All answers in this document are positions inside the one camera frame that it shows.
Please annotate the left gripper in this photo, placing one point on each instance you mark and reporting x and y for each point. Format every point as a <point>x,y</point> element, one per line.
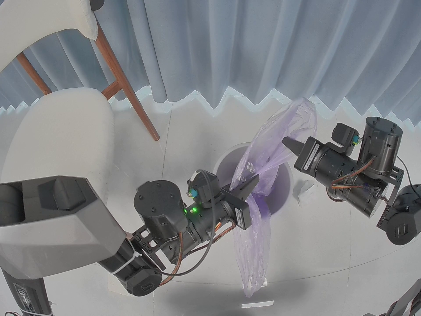
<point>241,216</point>

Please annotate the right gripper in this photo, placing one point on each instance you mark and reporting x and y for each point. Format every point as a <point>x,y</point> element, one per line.
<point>329,166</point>

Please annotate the purple plastic bag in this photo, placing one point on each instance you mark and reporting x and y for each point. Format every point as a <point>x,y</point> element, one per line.
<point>255,242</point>

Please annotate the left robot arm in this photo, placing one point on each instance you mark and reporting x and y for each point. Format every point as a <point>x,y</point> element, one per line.
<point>65,216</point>

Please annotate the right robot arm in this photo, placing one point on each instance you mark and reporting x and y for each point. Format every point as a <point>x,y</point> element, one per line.
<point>381,143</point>

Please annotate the white trash bin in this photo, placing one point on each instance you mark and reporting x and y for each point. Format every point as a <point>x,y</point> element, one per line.
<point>285,189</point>

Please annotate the crumpled white paper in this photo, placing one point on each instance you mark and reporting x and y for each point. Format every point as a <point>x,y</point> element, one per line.
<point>304,193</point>

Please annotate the pale blue curtain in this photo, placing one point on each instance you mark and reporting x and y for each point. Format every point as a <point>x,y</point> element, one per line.
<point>230,44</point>

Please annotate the white chair with wooden legs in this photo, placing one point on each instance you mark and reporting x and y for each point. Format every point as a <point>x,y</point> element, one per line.
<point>59,137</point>

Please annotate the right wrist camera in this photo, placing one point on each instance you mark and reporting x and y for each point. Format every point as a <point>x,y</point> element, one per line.
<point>343,133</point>

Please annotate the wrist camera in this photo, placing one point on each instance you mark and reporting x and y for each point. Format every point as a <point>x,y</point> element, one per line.
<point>343,133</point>
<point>207,186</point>

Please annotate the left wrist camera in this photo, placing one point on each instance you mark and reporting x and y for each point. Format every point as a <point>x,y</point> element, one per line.
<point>207,186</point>

